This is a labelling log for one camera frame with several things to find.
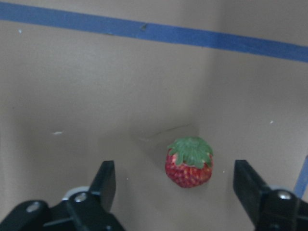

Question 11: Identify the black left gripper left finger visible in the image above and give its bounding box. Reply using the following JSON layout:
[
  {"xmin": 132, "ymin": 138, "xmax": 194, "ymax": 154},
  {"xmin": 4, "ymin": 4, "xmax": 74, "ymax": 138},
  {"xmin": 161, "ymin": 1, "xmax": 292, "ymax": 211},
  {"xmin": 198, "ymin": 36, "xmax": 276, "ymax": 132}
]
[{"xmin": 43, "ymin": 161, "xmax": 125, "ymax": 231}]

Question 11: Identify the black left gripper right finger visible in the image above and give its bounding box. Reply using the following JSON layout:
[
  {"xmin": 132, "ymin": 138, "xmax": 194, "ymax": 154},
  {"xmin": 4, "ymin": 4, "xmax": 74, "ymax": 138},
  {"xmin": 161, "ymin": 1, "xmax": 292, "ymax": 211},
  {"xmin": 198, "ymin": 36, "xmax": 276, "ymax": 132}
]
[{"xmin": 233, "ymin": 160, "xmax": 308, "ymax": 231}]

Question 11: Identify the strawberry plate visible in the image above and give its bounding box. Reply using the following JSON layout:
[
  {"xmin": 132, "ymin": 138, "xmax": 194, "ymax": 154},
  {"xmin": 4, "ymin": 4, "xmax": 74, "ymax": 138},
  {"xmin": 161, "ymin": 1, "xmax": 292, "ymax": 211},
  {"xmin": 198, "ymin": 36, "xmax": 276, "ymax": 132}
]
[{"xmin": 165, "ymin": 136, "xmax": 213, "ymax": 188}]

